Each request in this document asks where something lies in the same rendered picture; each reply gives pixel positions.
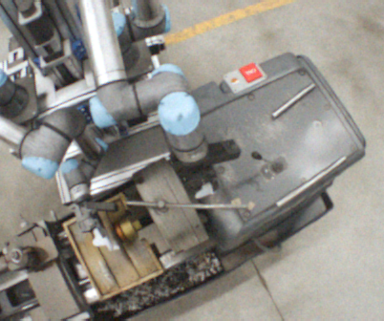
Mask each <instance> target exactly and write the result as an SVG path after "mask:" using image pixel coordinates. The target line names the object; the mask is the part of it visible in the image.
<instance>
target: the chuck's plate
mask: <svg viewBox="0 0 384 321"><path fill-rule="evenodd" d="M156 163H157V166H158V168H159V169H160V171H161V173H162V175H163V176H164V178H165V180H166V181H167V182H168V184H169V186H170V188H171V191H172V193H173V195H174V196H175V198H176V200H177V202H178V203H191V201H190V200H189V198H188V196H187V195H186V193H185V191H184V188H183V186H182V184H181V182H180V181H179V179H178V177H177V175H176V174H175V172H174V170H173V168H171V166H170V164H169V161H168V160H167V158H166V157H162V158H160V159H158V160H156ZM181 209H182V211H183V213H184V215H185V216H186V219H187V221H188V222H189V223H190V225H191V227H192V229H193V230H194V232H195V234H196V236H197V239H198V241H199V242H204V241H206V239H208V236H207V231H206V230H205V228H204V226H203V224H202V222H201V220H200V218H199V216H198V213H197V211H196V209H195V208H194V207H182V208H181Z"/></svg>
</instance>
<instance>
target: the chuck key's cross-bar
mask: <svg viewBox="0 0 384 321"><path fill-rule="evenodd" d="M126 201H127V204H132V205H151V206H158V203H150V202H146V201H131V200H126ZM165 206H169V207H194V208H222V209H244V208H248V205H247V204H192V203H165Z"/></svg>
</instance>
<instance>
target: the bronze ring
mask: <svg viewBox="0 0 384 321"><path fill-rule="evenodd" d="M113 228H114V231H115V233H116V234H117V236H118V237H119V239H120V240H121V242H122V243H124V242H127V241H128V240H130V241H132V240H133V239H137V237H139V236H138V234H137V233H136V232H137V231H139V230H141V229H144V226H143V224H142V223H141V221H140V219H138V220H136V221H135V222H130V221H129V220H128V219H127V217H126V214H125V216H124V217H123V218H120V219H119V222H115V223H114V224H113Z"/></svg>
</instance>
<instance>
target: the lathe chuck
mask: <svg viewBox="0 0 384 321"><path fill-rule="evenodd" d="M139 176H141V177H143V179H144V180H145V181H144V182H143V183H142V184H138V185H137V189H138V190H139V194H140V197H141V199H142V200H143V201H146V202H150V203H158V202H159V201H166V202H167V203H178V202H177V200H176V198H175V196H174V195H173V193H172V191H171V188H170V186H169V184H168V182H167V181H166V180H165V178H164V176H163V175H162V173H161V171H160V169H159V168H158V166H157V163H156V162H155V161H154V162H152V163H150V164H148V165H146V167H142V168H141V169H139V170H137V171H136V172H134V173H132V178H133V180H135V179H137V178H138V177H139ZM146 208H147V210H149V212H150V214H151V216H152V218H153V220H154V221H155V223H156V226H157V228H158V229H159V231H160V234H162V236H163V238H164V240H165V241H166V242H167V244H168V245H169V246H170V248H171V250H172V251H173V252H177V251H179V250H180V249H182V251H179V252H177V253H175V254H176V255H178V254H180V253H181V252H185V251H186V250H187V249H189V248H190V247H193V246H196V245H197V244H199V243H200V242H199V241H198V239H197V236H196V234H195V232H194V230H193V229H192V227H191V225H190V223H189V222H188V221H187V219H186V216H185V215H184V213H183V211H182V209H181V207H169V206H168V209H167V210H166V211H164V212H161V211H159V210H158V207H157V206H151V205H146Z"/></svg>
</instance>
